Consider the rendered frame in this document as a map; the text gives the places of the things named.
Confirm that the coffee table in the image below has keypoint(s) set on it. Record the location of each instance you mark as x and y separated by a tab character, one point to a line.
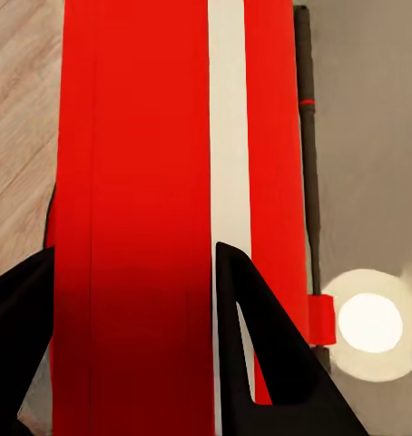
362	73

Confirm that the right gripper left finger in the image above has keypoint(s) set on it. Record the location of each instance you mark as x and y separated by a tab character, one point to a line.
26	328

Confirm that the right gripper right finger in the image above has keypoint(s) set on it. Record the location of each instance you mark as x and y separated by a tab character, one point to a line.
305	401

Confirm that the radio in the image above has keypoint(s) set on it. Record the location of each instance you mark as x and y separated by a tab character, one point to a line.
178	129

